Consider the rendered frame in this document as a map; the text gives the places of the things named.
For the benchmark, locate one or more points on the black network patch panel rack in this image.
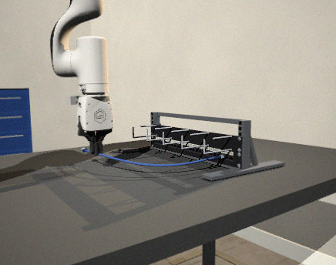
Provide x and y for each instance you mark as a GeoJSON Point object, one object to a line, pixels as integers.
{"type": "Point", "coordinates": [199, 145]}

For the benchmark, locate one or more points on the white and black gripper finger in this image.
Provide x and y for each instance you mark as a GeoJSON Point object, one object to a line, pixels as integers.
{"type": "Point", "coordinates": [100, 138]}
{"type": "Point", "coordinates": [93, 144]}

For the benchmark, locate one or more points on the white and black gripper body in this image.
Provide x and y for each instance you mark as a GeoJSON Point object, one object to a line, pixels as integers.
{"type": "Point", "coordinates": [96, 113]}

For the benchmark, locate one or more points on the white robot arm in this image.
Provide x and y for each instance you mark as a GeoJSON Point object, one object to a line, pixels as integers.
{"type": "Point", "coordinates": [89, 61]}

